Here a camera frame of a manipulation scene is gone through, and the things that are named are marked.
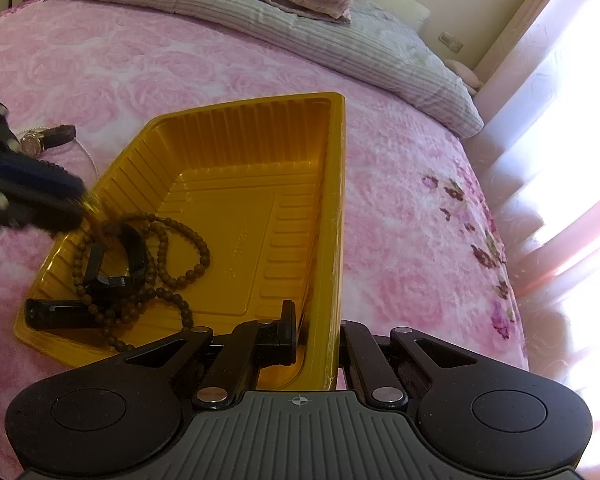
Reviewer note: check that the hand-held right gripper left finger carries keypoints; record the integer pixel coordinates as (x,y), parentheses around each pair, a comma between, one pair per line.
(275,342)

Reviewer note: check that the pink plush cushion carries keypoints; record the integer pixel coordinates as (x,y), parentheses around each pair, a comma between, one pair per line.
(462,75)

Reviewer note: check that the black wrist watch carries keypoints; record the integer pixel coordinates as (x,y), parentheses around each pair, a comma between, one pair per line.
(55,312)

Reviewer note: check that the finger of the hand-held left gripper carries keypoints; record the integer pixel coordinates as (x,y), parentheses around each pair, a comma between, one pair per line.
(40,212)
(35,172)

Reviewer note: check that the striped grey duvet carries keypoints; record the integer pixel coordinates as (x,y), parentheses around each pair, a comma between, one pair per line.
(330,45)

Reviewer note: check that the wall socket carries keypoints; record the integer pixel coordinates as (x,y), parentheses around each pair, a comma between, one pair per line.
(451,41)

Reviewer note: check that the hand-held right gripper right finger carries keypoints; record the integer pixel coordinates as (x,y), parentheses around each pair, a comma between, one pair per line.
(355,347)

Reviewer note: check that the pink rose pattern blanket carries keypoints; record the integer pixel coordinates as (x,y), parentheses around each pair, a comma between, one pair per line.
(420,270)

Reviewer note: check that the pink sheer curtain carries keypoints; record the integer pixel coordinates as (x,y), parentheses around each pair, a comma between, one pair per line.
(570,135)

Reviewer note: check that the yellow plastic tray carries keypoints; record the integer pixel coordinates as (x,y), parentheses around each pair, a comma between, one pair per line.
(260,200)

